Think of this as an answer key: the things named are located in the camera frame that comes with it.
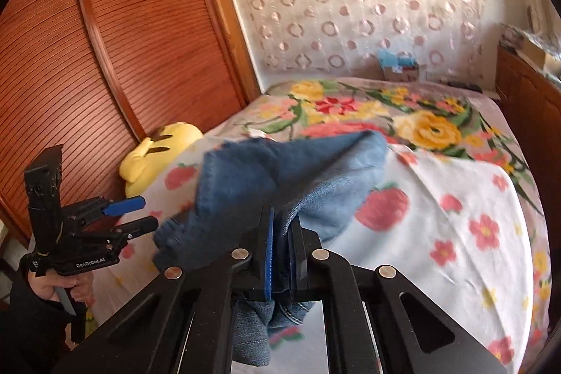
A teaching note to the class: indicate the grey floral bedspread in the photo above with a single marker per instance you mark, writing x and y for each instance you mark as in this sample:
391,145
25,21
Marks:
372,106

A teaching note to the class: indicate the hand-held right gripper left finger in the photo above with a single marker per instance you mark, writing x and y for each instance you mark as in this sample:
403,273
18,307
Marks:
269,251

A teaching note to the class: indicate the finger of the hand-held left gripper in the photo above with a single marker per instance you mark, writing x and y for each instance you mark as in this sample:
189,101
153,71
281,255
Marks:
140,225
127,205

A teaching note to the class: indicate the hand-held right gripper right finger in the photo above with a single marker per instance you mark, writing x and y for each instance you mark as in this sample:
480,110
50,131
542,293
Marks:
293,269

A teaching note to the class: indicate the wooden sideboard cabinet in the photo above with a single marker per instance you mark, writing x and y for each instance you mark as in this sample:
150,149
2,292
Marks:
526,102

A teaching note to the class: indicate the person's left forearm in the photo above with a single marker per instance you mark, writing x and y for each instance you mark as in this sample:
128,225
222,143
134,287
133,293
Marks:
26,330

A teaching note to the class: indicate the wooden slatted wardrobe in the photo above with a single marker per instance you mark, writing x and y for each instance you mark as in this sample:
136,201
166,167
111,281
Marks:
109,28

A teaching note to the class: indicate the white flower-print blanket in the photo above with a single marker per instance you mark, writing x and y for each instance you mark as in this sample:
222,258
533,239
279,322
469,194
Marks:
438,190

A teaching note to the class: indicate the yellow plush toy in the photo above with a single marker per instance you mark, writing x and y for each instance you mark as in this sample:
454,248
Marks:
171,141

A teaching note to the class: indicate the person's left hand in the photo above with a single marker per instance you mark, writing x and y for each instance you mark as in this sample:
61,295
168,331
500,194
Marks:
41,286

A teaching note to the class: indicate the small open cardboard box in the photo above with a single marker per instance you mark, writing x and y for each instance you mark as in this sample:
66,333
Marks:
399,69

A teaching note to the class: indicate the blue denim pants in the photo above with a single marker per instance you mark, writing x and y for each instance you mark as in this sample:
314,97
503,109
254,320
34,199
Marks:
285,172

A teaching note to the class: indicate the flat beige cardboard box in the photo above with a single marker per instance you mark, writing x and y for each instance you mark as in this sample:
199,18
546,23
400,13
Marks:
541,52

